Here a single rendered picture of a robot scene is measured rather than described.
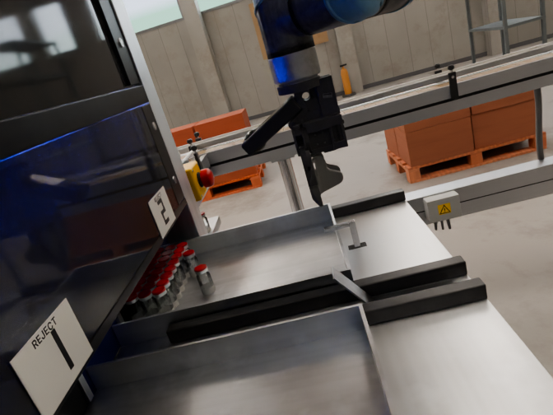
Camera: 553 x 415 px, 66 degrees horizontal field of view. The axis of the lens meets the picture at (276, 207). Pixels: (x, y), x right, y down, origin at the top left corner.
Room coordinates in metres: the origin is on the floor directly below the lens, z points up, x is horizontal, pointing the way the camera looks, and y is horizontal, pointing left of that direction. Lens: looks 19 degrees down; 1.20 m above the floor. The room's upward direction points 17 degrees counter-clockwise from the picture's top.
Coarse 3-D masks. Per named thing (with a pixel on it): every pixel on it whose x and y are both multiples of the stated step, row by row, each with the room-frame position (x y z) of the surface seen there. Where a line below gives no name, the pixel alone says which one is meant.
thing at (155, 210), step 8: (160, 192) 0.67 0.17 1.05; (152, 200) 0.63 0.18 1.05; (168, 200) 0.69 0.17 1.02; (152, 208) 0.62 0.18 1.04; (160, 208) 0.65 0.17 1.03; (168, 208) 0.68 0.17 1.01; (160, 216) 0.64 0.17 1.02; (168, 216) 0.67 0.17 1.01; (160, 224) 0.62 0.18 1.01; (168, 224) 0.65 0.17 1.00; (160, 232) 0.61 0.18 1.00
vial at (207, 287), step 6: (204, 270) 0.60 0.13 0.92; (198, 276) 0.61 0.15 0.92; (204, 276) 0.60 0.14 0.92; (210, 276) 0.61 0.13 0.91; (198, 282) 0.61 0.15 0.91; (204, 282) 0.60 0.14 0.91; (210, 282) 0.60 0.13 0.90; (204, 288) 0.60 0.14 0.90; (210, 288) 0.60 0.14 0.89; (204, 294) 0.60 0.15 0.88; (210, 294) 0.60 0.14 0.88
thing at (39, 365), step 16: (64, 304) 0.35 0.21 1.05; (48, 320) 0.32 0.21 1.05; (64, 320) 0.34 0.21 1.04; (32, 336) 0.30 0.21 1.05; (48, 336) 0.32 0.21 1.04; (64, 336) 0.33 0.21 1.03; (80, 336) 0.35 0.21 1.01; (32, 352) 0.29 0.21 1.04; (48, 352) 0.31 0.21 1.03; (80, 352) 0.34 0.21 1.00; (16, 368) 0.27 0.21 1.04; (32, 368) 0.29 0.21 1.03; (48, 368) 0.30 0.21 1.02; (64, 368) 0.31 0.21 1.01; (80, 368) 0.33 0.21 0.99; (32, 384) 0.28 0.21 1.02; (48, 384) 0.29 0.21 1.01; (64, 384) 0.31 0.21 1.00; (32, 400) 0.27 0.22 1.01; (48, 400) 0.28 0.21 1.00
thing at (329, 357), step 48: (240, 336) 0.43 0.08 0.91; (288, 336) 0.42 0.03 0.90; (336, 336) 0.42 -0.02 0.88; (96, 384) 0.45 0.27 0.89; (144, 384) 0.43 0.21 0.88; (192, 384) 0.41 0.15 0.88; (240, 384) 0.38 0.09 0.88; (288, 384) 0.36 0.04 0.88; (336, 384) 0.34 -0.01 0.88; (384, 384) 0.29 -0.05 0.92
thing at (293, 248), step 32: (256, 224) 0.77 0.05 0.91; (288, 224) 0.76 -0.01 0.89; (320, 224) 0.74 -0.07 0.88; (224, 256) 0.73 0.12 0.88; (256, 256) 0.69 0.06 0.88; (288, 256) 0.65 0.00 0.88; (320, 256) 0.62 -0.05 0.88; (192, 288) 0.64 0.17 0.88; (224, 288) 0.61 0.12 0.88; (256, 288) 0.58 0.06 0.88; (288, 288) 0.51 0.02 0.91; (160, 320) 0.53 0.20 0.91
